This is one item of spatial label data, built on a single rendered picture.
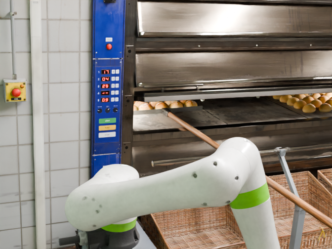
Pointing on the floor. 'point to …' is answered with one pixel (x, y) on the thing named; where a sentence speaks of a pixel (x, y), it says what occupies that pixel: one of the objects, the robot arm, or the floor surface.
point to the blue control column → (103, 33)
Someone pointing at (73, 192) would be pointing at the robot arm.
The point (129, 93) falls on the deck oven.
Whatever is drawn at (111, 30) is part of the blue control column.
